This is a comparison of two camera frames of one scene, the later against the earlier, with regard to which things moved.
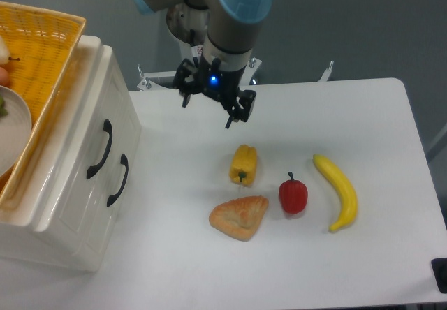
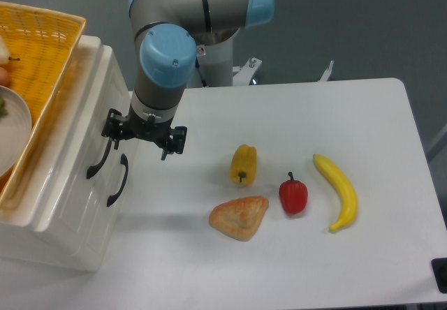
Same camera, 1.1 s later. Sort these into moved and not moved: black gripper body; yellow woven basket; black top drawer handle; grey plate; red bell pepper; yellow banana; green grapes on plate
Moved: black gripper body
Not moved: yellow woven basket; grey plate; yellow banana; red bell pepper; green grapes on plate; black top drawer handle
